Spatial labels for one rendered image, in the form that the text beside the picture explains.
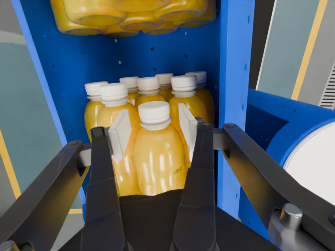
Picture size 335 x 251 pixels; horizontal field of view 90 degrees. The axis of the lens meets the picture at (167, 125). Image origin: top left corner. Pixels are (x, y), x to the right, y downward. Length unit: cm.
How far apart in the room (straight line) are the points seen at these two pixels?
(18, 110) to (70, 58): 144
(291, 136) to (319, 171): 12
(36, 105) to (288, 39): 202
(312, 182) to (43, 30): 65
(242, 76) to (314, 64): 172
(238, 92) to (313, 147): 37
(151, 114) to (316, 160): 46
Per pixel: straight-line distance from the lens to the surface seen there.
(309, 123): 54
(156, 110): 19
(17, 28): 79
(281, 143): 54
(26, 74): 165
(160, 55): 41
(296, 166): 54
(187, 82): 25
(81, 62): 36
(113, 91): 24
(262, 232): 84
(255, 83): 144
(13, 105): 177
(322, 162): 58
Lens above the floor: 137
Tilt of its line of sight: 69 degrees down
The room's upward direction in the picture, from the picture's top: 167 degrees clockwise
